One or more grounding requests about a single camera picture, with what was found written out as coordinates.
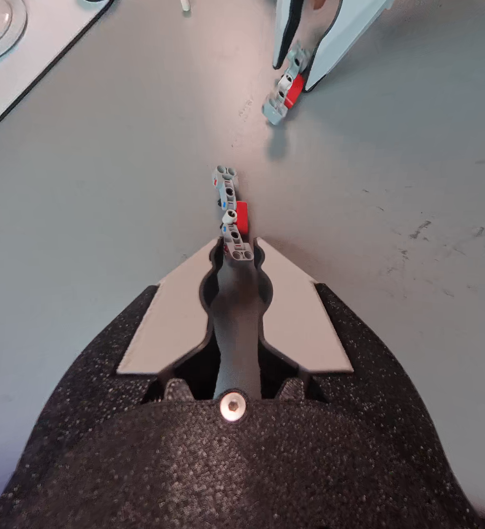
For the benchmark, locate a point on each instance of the grey red brick assembly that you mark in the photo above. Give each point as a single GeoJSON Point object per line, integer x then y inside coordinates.
{"type": "Point", "coordinates": [284, 89]}
{"type": "Point", "coordinates": [234, 235]}

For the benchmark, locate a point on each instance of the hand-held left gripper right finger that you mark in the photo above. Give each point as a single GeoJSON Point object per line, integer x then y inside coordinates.
{"type": "Point", "coordinates": [304, 322]}

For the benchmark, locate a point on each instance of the grey desk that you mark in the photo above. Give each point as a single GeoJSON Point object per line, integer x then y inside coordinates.
{"type": "Point", "coordinates": [102, 206]}

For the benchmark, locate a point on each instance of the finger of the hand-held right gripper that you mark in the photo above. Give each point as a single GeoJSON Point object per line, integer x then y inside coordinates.
{"type": "Point", "coordinates": [286, 29]}
{"type": "Point", "coordinates": [346, 37]}

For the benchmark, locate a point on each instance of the white book stand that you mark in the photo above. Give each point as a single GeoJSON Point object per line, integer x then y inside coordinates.
{"type": "Point", "coordinates": [40, 62]}

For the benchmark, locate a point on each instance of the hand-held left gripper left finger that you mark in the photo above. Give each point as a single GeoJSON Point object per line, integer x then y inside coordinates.
{"type": "Point", "coordinates": [168, 322]}

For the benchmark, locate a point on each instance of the small white peg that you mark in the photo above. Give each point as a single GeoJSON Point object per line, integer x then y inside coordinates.
{"type": "Point", "coordinates": [185, 5]}

